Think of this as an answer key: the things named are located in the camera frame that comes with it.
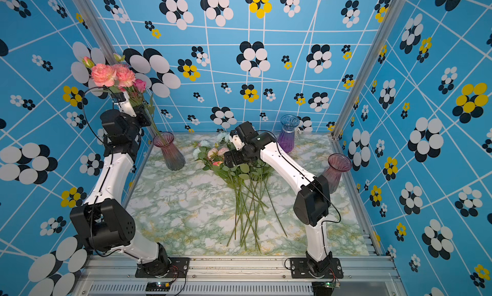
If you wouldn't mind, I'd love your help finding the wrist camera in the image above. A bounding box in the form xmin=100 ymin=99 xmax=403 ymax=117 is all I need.
xmin=111 ymin=92 xmax=137 ymax=117
xmin=229 ymin=135 xmax=245 ymax=151

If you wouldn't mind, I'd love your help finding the left green circuit board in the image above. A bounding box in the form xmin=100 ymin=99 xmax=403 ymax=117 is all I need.
xmin=146 ymin=282 xmax=171 ymax=292

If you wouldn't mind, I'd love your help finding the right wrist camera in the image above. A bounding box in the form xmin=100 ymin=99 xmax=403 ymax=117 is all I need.
xmin=229 ymin=135 xmax=245 ymax=151

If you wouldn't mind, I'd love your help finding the purple blue ribbed glass vase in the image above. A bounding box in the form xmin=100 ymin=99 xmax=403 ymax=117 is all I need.
xmin=278 ymin=115 xmax=300 ymax=153

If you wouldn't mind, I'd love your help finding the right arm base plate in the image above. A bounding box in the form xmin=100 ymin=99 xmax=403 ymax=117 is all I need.
xmin=286 ymin=258 xmax=344 ymax=280

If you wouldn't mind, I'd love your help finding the large pink carnation stem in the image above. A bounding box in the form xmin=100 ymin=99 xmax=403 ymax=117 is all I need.
xmin=83 ymin=56 xmax=135 ymax=93

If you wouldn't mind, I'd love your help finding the left aluminium corner post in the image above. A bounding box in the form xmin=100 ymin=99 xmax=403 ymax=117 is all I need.
xmin=66 ymin=0 xmax=158 ymax=137

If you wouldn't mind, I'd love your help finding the pink grey ribbed glass vase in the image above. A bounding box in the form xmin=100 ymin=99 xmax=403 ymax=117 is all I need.
xmin=152 ymin=132 xmax=186 ymax=171

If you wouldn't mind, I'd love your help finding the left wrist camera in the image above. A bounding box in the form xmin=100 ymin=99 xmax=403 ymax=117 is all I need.
xmin=111 ymin=92 xmax=137 ymax=117

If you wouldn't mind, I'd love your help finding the right aluminium corner post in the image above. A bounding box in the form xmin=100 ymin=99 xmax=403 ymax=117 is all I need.
xmin=332 ymin=0 xmax=406 ymax=141

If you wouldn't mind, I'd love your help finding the bunch of pink flowers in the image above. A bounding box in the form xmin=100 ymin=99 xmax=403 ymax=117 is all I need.
xmin=192 ymin=133 xmax=289 ymax=256

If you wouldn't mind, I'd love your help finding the right green circuit board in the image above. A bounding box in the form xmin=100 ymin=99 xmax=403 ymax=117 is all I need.
xmin=311 ymin=282 xmax=340 ymax=296

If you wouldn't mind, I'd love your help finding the aluminium front frame rail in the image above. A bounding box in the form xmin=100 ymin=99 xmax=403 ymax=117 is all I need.
xmin=73 ymin=256 xmax=408 ymax=295

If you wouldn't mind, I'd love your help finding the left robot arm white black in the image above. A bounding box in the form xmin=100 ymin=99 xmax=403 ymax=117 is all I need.
xmin=70 ymin=108 xmax=171 ymax=277

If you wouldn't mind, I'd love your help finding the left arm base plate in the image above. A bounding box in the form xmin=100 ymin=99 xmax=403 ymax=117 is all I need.
xmin=135 ymin=257 xmax=191 ymax=279

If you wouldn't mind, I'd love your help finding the magenta pink rose stem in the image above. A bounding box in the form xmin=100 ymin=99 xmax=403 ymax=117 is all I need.
xmin=132 ymin=79 xmax=162 ymax=139

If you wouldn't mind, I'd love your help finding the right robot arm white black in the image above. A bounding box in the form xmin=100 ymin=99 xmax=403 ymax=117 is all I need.
xmin=225 ymin=122 xmax=333 ymax=278

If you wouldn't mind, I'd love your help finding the aluminium corner post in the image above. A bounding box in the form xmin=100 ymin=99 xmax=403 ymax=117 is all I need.
xmin=66 ymin=0 xmax=158 ymax=137
xmin=332 ymin=0 xmax=406 ymax=141

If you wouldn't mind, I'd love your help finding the green circuit board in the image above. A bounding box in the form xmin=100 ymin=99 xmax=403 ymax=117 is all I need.
xmin=146 ymin=282 xmax=171 ymax=292
xmin=311 ymin=282 xmax=340 ymax=296

